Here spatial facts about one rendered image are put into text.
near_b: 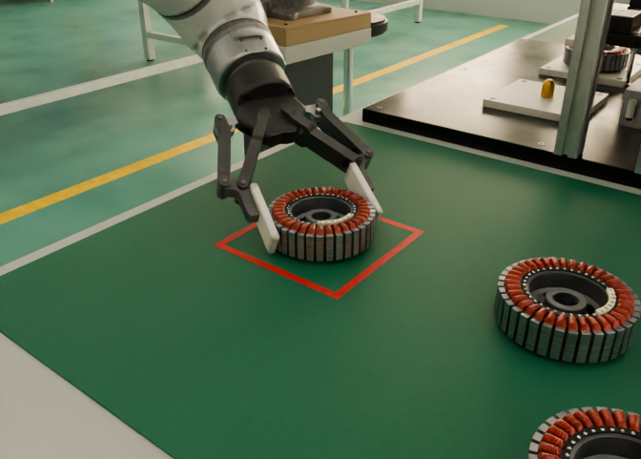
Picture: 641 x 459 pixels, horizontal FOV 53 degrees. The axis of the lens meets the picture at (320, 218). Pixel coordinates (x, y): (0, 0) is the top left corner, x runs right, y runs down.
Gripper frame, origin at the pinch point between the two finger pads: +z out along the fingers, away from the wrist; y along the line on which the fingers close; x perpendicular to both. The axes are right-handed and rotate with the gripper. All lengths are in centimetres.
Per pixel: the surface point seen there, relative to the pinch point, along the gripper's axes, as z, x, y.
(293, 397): 18.8, -8.4, -12.6
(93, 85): -211, 190, 13
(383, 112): -23.6, 14.1, 24.8
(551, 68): -28, 16, 64
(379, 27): -148, 113, 121
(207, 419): 18.1, -8.1, -18.8
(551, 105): -14, 7, 48
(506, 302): 18.2, -11.7, 6.1
